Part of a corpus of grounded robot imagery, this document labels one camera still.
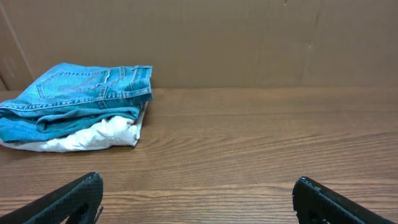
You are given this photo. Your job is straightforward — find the folded blue denim jeans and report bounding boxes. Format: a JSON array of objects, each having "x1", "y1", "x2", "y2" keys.
[{"x1": 1, "y1": 63, "x2": 153, "y2": 143}]

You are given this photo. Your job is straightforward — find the folded white cloth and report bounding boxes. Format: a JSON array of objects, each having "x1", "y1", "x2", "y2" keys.
[{"x1": 1, "y1": 103, "x2": 148, "y2": 152}]

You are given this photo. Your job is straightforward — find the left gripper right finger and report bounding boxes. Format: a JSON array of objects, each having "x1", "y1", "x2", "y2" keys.
[{"x1": 292, "y1": 176, "x2": 394, "y2": 224}]

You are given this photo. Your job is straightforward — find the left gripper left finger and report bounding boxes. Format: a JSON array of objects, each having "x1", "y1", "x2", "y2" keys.
[{"x1": 1, "y1": 172, "x2": 103, "y2": 224}]

